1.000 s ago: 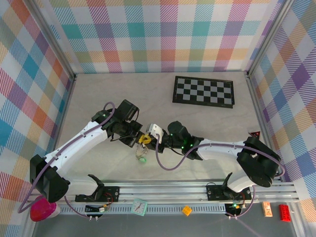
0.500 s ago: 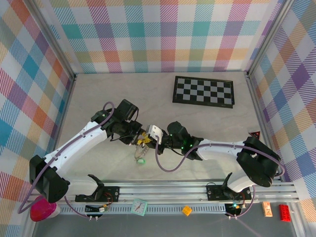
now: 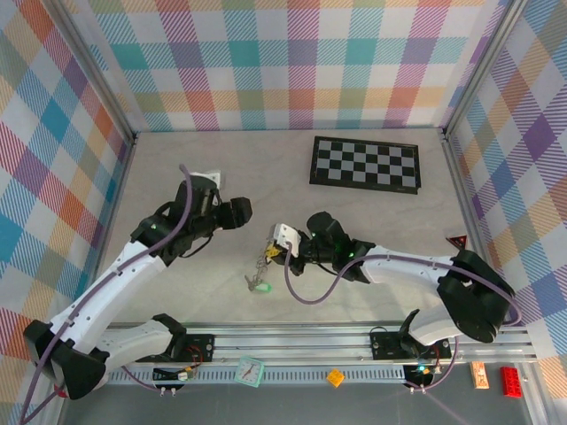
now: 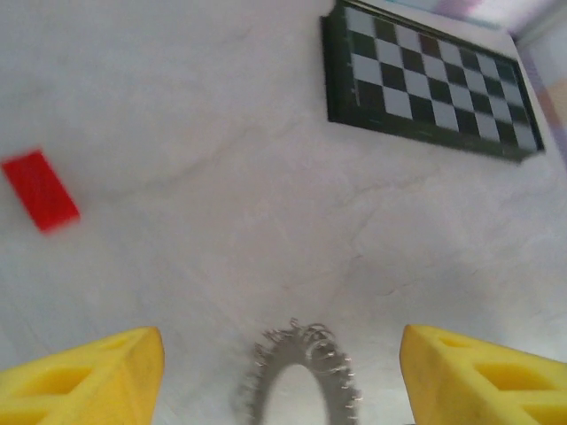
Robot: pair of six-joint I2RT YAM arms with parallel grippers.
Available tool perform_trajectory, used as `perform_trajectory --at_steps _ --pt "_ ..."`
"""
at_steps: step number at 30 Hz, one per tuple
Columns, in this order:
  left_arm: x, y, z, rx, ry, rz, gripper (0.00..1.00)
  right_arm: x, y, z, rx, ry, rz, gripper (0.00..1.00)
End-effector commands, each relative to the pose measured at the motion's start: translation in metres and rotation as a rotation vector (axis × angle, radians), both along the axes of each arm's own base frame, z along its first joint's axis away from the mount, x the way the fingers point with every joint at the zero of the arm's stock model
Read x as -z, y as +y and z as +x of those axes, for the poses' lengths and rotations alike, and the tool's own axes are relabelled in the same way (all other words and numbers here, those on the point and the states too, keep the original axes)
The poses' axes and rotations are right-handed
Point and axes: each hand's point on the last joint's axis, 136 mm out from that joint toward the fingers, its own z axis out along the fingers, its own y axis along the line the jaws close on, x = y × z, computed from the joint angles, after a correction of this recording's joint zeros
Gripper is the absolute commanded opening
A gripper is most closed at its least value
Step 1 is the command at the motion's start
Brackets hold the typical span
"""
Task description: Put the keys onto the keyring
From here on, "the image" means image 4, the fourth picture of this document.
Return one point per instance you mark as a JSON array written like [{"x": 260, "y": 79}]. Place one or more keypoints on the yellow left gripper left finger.
[{"x": 102, "y": 380}]

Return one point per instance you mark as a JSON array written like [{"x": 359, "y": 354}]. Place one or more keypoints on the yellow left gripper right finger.
[{"x": 478, "y": 380}]

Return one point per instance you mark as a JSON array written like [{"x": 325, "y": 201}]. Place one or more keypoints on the silver keyring bunch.
[{"x": 266, "y": 367}]

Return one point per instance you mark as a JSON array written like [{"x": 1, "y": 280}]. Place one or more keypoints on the red rectangular block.
[{"x": 40, "y": 190}]

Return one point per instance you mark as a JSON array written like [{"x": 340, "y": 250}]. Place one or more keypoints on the black grey chessboard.
[{"x": 434, "y": 84}]

